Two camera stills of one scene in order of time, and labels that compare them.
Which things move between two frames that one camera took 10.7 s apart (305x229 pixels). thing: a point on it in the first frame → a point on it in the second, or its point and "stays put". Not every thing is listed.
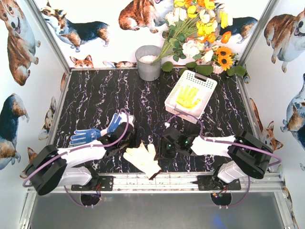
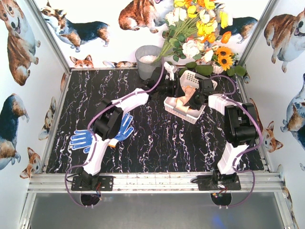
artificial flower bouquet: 194,28 stays put
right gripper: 164,148 → 193,101
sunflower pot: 222,60 stays put
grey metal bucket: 145,56 stays put
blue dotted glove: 85,136 stays put
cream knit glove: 145,159 → 182,101
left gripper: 128,134 → 173,86
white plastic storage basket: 189,95 stays put
